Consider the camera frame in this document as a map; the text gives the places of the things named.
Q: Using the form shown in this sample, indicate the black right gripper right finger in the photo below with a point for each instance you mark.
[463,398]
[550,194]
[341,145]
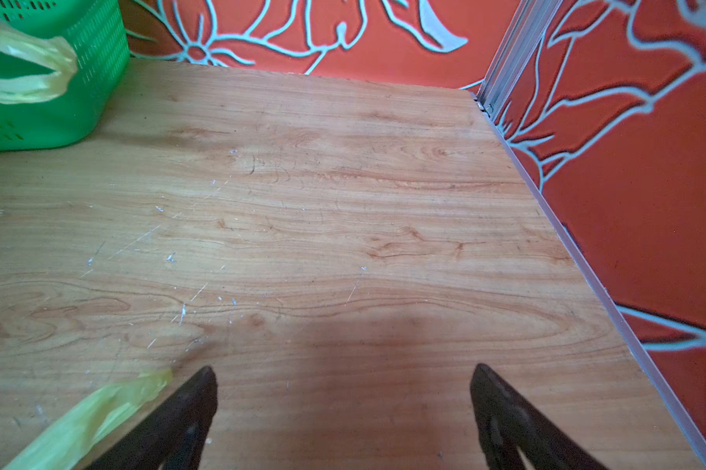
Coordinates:
[513,433]

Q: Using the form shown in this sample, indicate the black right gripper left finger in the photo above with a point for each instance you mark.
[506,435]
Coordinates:
[173,436]

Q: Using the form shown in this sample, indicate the green plastic basket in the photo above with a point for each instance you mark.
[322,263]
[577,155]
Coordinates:
[59,63]

